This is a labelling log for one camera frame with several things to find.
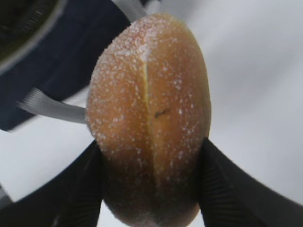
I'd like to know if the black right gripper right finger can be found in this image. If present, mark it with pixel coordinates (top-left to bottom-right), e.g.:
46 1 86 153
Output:
197 138 303 227

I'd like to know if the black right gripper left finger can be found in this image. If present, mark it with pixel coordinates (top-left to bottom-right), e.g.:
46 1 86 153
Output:
0 142 102 227

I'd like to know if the brown bread roll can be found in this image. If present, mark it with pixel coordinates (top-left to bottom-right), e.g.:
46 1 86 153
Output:
86 14 211 227

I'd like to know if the navy white lunch bag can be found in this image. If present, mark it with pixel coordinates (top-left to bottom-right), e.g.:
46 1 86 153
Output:
0 0 148 131

